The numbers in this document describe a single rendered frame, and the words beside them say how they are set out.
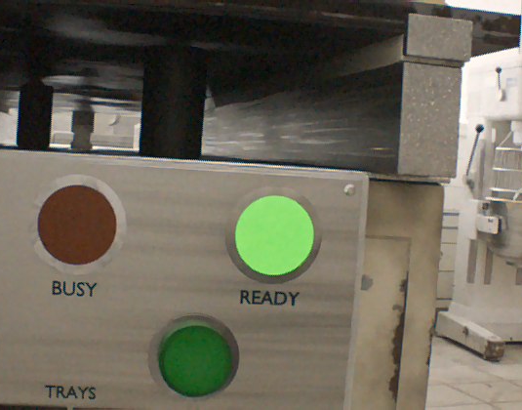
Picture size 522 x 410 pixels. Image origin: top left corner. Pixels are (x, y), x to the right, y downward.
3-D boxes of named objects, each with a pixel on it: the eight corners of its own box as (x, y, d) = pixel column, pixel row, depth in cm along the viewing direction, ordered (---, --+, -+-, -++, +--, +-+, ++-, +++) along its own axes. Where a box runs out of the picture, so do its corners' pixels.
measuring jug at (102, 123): (108, 137, 372) (112, 85, 371) (70, 135, 382) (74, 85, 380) (131, 138, 384) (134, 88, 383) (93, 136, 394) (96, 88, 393)
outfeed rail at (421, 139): (133, 148, 236) (135, 121, 236) (144, 149, 237) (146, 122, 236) (399, 174, 39) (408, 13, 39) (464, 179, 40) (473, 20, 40)
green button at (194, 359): (154, 387, 39) (157, 317, 39) (224, 389, 40) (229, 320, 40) (157, 397, 38) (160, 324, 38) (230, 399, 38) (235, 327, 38)
